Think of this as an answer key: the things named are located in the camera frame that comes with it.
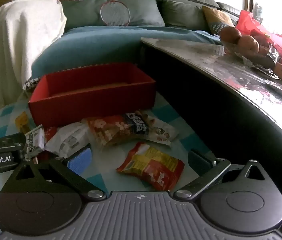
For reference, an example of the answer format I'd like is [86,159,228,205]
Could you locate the blue blanket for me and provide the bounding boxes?
[31,26,222,80]

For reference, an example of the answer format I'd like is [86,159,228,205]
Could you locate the green white snack packet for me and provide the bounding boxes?
[24,124,46,158]

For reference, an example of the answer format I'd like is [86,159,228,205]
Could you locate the yellow printed cushion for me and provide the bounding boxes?
[202,5,235,36]

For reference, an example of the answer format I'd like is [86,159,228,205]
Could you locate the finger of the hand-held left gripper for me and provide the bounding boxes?
[21,150,54,161]

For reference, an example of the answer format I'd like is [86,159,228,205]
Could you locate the dark coffee table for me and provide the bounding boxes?
[140,37,282,180]

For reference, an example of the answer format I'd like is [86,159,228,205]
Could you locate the green sofa cushions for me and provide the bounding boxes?
[152,0,246,32]

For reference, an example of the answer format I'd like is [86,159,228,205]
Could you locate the red yellow snack packet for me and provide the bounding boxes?
[116,141,185,192]

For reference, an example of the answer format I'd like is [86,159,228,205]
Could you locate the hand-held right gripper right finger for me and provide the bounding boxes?
[173,149,274,202]

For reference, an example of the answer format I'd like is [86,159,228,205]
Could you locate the light blue checked mat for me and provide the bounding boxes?
[0,90,214,230]

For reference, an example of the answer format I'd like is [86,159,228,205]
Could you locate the houndstooth patterned cloth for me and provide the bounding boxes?
[22,76,41,92]

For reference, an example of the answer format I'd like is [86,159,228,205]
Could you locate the red cardboard box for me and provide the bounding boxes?
[28,62,156,130]

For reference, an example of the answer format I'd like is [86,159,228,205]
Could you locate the white printed snack packet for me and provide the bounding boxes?
[136,110,179,146]

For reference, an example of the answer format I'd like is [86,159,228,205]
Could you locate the red plastic bag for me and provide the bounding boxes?
[236,10,282,63]

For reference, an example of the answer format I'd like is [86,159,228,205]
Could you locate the clear plastic fruit tray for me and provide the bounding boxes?
[221,40,281,71]

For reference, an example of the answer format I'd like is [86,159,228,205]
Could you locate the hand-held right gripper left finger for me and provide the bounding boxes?
[2,147,107,202]

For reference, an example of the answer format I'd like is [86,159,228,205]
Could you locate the white blanket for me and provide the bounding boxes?
[0,0,67,130]

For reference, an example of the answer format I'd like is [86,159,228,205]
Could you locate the brown round fruit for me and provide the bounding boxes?
[238,35,260,53]
[252,34,269,48]
[220,27,242,45]

